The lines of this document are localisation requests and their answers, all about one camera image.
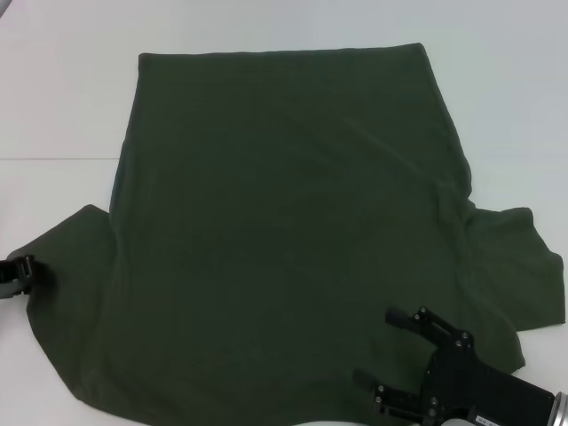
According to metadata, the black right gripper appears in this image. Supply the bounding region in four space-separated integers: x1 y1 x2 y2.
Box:
352 305 556 426

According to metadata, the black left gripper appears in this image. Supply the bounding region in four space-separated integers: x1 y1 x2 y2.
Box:
0 254 41 300

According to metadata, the dark green shirt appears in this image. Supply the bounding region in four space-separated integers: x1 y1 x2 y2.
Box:
8 42 567 426

